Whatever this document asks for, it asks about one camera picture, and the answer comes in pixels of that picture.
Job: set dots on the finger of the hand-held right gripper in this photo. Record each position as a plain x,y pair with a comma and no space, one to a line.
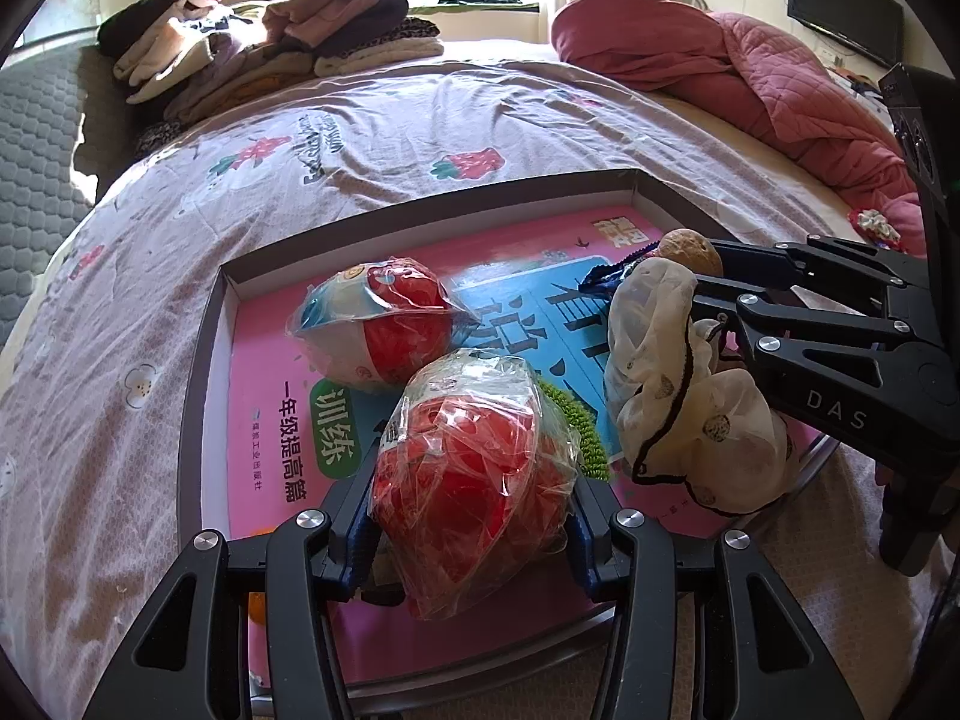
825,266
795,330

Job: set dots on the tan walnut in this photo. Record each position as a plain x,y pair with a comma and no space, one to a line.
690,251

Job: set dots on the white spotted cloth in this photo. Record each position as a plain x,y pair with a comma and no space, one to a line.
660,360

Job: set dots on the pink quilt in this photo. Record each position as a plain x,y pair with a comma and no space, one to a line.
750,90

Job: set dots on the small orange tangerine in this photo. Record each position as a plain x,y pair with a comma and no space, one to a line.
257,607

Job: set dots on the pile of folded clothes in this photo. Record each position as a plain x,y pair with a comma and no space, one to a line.
247,52

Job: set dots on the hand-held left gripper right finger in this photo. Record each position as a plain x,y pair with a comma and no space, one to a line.
583,551

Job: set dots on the blue cookie packet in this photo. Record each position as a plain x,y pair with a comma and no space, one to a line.
600,281

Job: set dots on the beige mattress sheet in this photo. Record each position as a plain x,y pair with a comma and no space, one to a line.
787,180

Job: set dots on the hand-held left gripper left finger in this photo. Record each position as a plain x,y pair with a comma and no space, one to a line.
360,547

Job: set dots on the black television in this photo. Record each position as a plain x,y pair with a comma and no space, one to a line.
840,7

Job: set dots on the green scrunchie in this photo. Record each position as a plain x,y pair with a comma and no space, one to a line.
581,427

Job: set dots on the strawberry print bedsheet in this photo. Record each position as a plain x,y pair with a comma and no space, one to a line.
135,277

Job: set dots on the grey quilted headboard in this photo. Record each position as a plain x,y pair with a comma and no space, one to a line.
37,165

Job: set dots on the plastic-wrapped toy ball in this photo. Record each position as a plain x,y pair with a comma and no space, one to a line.
375,337
465,480

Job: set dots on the grey cardboard box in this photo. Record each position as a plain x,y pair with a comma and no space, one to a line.
196,450

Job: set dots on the small toy figure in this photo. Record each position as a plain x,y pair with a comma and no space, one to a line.
874,226

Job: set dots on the green sill cushion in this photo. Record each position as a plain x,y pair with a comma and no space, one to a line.
472,8

